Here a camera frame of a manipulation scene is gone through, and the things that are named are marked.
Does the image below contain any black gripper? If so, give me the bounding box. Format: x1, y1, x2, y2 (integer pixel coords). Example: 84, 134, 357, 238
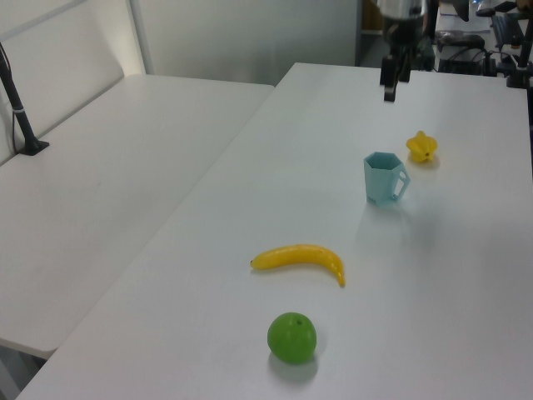
379, 16, 423, 103

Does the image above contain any light blue hexagonal mug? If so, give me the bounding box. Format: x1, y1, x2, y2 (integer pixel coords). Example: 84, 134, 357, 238
362, 151, 413, 208

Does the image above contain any wooden shelf cabinet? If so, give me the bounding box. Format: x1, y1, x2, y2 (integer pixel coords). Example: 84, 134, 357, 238
358, 0, 385, 68

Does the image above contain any black bag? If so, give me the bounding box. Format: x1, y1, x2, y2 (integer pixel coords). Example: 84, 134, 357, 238
434, 30, 487, 53

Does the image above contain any yellow plastic starfruit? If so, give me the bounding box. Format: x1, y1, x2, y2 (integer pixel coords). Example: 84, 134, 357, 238
405, 130, 440, 164

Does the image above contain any black tripod stand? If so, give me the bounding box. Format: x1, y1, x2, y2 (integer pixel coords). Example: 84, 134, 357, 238
491, 10, 533, 89

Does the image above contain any yellow plastic banana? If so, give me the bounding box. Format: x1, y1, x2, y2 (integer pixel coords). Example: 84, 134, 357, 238
249, 243, 347, 288

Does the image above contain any green plastic apple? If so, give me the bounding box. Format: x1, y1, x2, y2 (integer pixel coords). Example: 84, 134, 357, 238
266, 311, 318, 365

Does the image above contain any white partition post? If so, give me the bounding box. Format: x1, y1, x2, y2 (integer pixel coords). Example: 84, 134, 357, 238
126, 0, 154, 77

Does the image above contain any black camera stand pole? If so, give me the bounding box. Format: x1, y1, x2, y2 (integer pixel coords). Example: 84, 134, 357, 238
0, 40, 51, 157

